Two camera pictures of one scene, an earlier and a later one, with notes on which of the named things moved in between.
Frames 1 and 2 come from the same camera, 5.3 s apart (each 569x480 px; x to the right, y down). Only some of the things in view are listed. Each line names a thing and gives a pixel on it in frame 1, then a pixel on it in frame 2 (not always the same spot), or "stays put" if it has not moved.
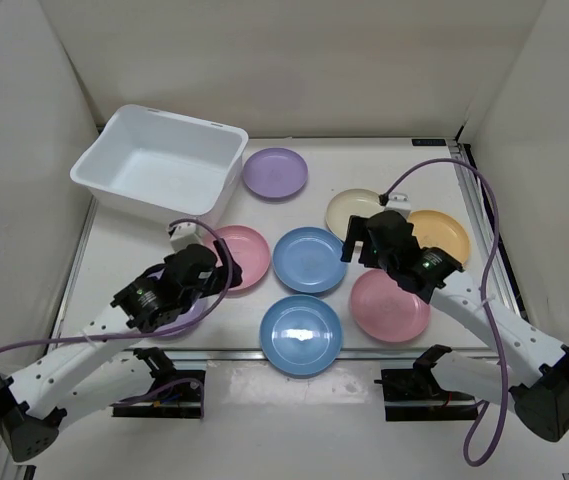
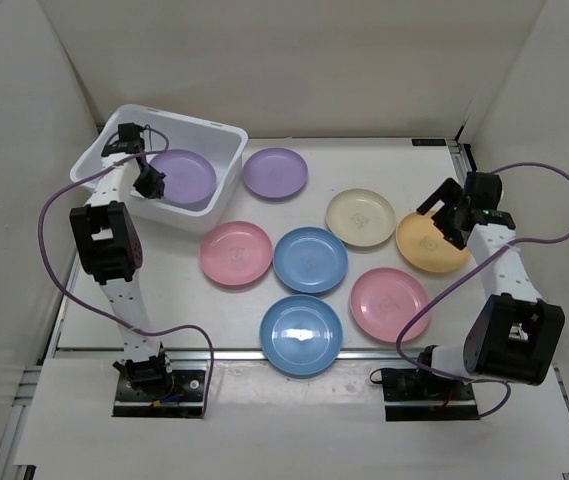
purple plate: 275,172 stays put
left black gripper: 222,270 to 156,185
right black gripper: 358,232 to 449,192
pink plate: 248,248 stays put
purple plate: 198,311 to 190,175
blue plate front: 301,335 stays put
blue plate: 309,260 stays put
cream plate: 351,202 stays put
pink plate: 385,311 stays put
